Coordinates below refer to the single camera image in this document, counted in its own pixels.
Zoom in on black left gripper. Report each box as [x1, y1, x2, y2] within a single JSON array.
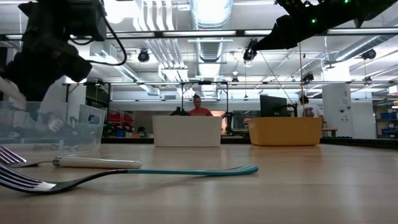
[[6, 39, 93, 103]]

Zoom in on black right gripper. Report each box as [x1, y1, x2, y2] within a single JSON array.
[[251, 12, 328, 52]]

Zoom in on blue-handled metal fork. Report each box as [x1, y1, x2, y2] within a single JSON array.
[[0, 164, 259, 196]]

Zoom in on black computer monitor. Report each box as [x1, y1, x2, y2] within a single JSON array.
[[259, 94, 299, 118]]

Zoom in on clear plastic bin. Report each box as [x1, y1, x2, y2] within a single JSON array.
[[0, 101, 107, 151]]

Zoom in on person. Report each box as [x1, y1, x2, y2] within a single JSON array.
[[188, 93, 214, 117], [297, 95, 325, 119]]

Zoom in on red storage boxes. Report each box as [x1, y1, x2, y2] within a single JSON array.
[[107, 110, 136, 138]]

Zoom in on orange plastic bin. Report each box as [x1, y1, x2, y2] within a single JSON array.
[[248, 116, 323, 147]]

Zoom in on white cabinet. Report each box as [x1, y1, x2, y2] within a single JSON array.
[[322, 83, 353, 138]]

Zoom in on round black ceiling spotlight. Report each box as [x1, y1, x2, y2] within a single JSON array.
[[361, 49, 377, 61], [137, 49, 150, 63]]

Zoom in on black bar with light strips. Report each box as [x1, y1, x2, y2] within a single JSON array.
[[0, 28, 398, 40]]

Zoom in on white plastic bin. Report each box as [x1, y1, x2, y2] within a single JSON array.
[[152, 115, 223, 147]]

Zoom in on shelf with blue bins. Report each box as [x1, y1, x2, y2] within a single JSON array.
[[373, 101, 398, 140]]

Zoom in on black overhead camera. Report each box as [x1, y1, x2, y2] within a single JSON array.
[[243, 38, 260, 62]]

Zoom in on thin hanging cable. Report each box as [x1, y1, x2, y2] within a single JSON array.
[[297, 42, 306, 108]]

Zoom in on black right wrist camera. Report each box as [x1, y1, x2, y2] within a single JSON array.
[[275, 0, 312, 16]]

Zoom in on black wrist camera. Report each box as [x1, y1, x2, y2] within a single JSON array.
[[275, 0, 312, 16], [67, 0, 108, 42]]

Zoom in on silver ventilation duct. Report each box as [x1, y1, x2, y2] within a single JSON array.
[[189, 0, 234, 63]]

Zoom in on black workbench frame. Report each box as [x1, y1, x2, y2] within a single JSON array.
[[62, 80, 398, 118]]

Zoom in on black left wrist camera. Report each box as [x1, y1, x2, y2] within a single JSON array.
[[67, 0, 108, 42]]

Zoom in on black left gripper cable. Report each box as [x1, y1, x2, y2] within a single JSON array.
[[70, 15, 128, 67]]

